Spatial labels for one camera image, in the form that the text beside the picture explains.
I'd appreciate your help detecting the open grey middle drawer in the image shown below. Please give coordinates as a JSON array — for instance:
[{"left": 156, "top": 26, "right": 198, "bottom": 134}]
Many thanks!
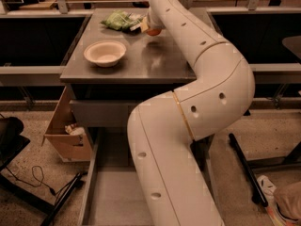
[{"left": 79, "top": 128, "right": 225, "bottom": 226}]

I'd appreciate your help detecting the grey drawer cabinet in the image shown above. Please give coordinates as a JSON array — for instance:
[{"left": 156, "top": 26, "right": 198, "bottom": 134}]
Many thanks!
[{"left": 59, "top": 8, "right": 220, "bottom": 168}]

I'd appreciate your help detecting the orange fruit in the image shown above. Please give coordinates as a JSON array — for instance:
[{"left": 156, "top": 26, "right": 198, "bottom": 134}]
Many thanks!
[{"left": 146, "top": 29, "right": 162, "bottom": 36}]

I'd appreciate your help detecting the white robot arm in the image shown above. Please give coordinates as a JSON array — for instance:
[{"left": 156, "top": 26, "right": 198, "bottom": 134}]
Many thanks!
[{"left": 127, "top": 0, "right": 255, "bottom": 226}]

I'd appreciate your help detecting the black stand leg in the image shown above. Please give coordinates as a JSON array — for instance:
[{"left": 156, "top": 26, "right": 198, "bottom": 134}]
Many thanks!
[
  {"left": 40, "top": 172, "right": 86, "bottom": 226},
  {"left": 229, "top": 133, "right": 268, "bottom": 207}
]

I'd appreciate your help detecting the black cable on floor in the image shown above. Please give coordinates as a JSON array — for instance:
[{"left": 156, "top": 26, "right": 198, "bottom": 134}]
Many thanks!
[{"left": 5, "top": 165, "right": 57, "bottom": 196}]

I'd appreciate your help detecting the black stand leg left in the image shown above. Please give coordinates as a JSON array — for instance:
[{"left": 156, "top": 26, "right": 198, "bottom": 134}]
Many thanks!
[{"left": 40, "top": 172, "right": 86, "bottom": 226}]

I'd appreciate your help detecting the black stand leg right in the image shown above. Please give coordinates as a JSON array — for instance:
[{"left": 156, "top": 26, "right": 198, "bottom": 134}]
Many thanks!
[{"left": 229, "top": 133, "right": 268, "bottom": 207}]

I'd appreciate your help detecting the white sneaker shoe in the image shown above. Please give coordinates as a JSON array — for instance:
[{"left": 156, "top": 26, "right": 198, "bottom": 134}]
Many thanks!
[{"left": 257, "top": 175, "right": 299, "bottom": 226}]

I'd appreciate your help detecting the white paper bowl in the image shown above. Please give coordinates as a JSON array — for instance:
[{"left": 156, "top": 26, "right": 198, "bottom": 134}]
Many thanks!
[{"left": 84, "top": 40, "right": 127, "bottom": 68}]

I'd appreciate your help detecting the black chair at left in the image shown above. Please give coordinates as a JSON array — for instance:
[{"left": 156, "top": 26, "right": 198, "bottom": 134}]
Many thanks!
[{"left": 0, "top": 117, "right": 30, "bottom": 170}]

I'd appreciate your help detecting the green chip bag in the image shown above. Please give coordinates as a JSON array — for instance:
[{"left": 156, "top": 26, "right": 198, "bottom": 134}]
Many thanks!
[{"left": 101, "top": 10, "right": 144, "bottom": 33}]

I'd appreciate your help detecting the cardboard box on floor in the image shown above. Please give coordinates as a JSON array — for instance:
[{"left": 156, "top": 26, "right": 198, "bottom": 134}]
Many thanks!
[{"left": 44, "top": 89, "right": 92, "bottom": 162}]

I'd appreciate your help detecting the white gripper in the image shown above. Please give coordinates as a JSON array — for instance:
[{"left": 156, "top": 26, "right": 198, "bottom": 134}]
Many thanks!
[{"left": 140, "top": 8, "right": 165, "bottom": 33}]

